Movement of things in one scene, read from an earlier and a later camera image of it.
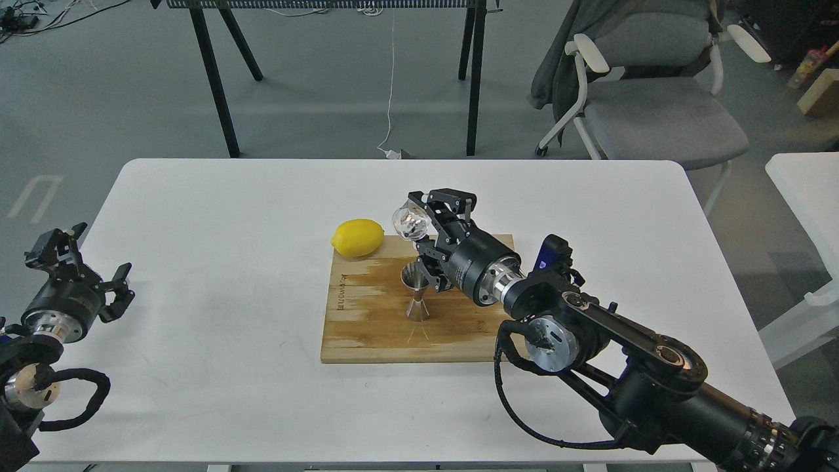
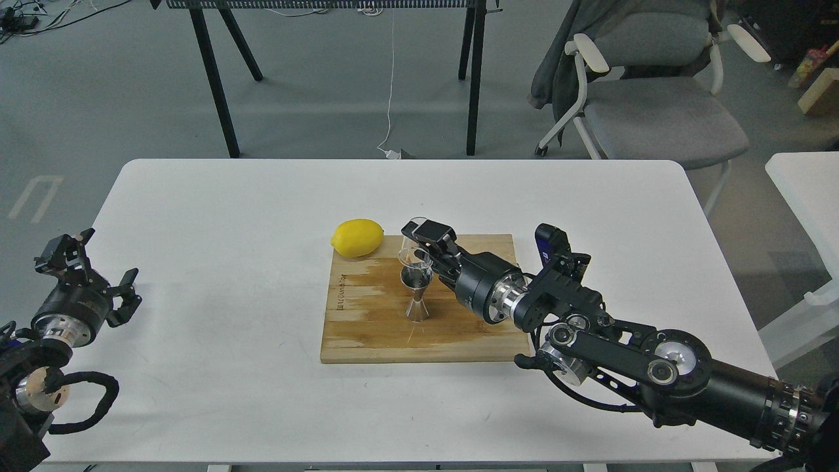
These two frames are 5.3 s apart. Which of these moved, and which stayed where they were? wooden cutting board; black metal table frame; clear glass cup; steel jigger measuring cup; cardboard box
Moved: clear glass cup
Stayed: steel jigger measuring cup; black metal table frame; cardboard box; wooden cutting board
